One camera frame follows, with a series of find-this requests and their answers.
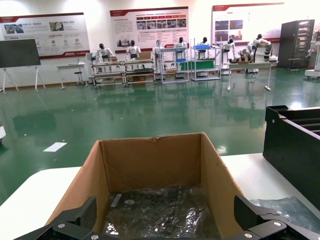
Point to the metal roller workbench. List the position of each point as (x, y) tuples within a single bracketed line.
[(122, 73)]

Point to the brown cardboard box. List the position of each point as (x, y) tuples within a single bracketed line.
[(155, 162)]

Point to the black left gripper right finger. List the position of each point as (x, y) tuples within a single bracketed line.
[(262, 225)]

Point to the metal rack with green panel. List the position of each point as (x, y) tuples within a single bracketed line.
[(200, 65)]

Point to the small brown bench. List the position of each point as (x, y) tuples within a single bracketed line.
[(294, 60)]

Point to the black slotted plastic container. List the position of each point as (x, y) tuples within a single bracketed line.
[(292, 162)]

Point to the dark board on white stand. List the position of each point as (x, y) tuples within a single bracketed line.
[(18, 53)]

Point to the metal rack with blue bin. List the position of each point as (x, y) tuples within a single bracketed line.
[(175, 78)]

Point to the grey antistatic bubble bag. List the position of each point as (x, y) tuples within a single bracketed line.
[(295, 212)]

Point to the white paper sheet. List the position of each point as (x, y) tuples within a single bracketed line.
[(55, 147)]

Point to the black stool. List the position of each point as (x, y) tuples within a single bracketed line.
[(79, 73)]

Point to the wall poster with four photos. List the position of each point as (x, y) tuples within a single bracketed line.
[(255, 22)]

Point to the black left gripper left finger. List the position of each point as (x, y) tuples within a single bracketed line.
[(70, 225)]

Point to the wall poster with photo row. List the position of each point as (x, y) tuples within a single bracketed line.
[(150, 27)]

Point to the small white table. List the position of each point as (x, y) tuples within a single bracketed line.
[(71, 66)]

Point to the white humanoid robot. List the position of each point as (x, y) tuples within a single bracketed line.
[(228, 50), (157, 53), (103, 53), (204, 42), (315, 50), (180, 45), (262, 48), (133, 51)]

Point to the wall poster with blue photos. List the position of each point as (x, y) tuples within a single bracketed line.
[(62, 32)]

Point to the black server cabinet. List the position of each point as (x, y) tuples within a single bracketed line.
[(295, 42)]

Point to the long white table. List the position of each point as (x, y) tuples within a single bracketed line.
[(250, 65)]

